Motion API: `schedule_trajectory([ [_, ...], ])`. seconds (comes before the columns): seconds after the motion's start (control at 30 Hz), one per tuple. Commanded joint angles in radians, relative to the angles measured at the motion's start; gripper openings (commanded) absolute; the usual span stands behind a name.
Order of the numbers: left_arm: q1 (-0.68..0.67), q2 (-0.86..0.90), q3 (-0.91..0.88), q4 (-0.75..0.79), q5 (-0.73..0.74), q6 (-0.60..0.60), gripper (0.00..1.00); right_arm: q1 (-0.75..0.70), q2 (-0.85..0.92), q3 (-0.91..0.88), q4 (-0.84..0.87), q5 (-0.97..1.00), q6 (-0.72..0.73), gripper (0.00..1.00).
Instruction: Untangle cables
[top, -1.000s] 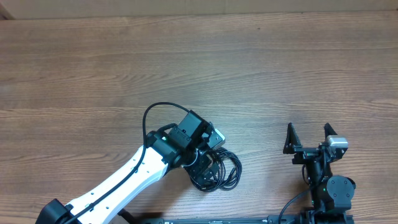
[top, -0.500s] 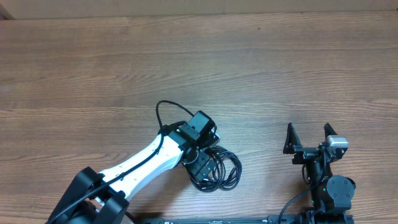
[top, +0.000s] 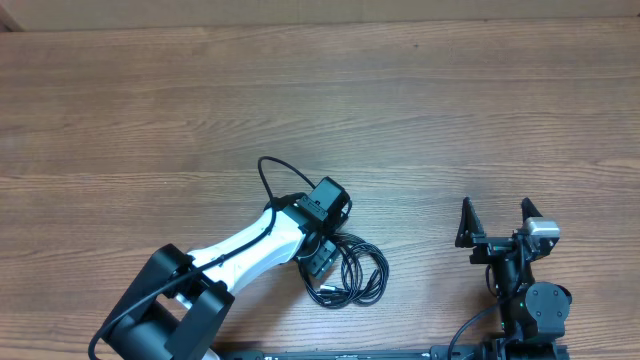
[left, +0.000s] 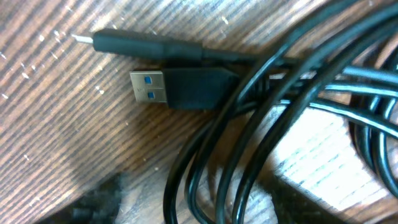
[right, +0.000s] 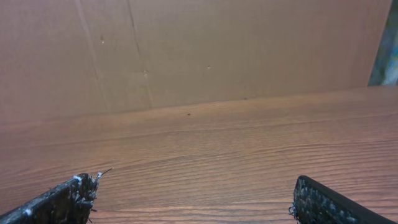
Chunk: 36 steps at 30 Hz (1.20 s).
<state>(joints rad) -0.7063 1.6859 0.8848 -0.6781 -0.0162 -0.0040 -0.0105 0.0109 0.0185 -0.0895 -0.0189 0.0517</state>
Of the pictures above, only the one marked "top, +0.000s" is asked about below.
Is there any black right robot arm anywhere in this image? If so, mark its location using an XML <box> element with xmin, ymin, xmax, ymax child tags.
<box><xmin>446</xmin><ymin>197</ymin><xmax>573</xmax><ymax>360</ymax></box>

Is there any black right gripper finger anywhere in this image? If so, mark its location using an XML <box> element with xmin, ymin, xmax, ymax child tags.
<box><xmin>520</xmin><ymin>197</ymin><xmax>542</xmax><ymax>222</ymax></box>
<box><xmin>455</xmin><ymin>197</ymin><xmax>486</xmax><ymax>248</ymax></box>

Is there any black usb cable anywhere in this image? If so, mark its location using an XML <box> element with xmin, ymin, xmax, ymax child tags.
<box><xmin>298</xmin><ymin>230</ymin><xmax>391</xmax><ymax>310</ymax></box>

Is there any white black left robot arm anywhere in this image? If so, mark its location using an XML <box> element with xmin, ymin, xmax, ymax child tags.
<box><xmin>94</xmin><ymin>177</ymin><xmax>351</xmax><ymax>360</ymax></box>

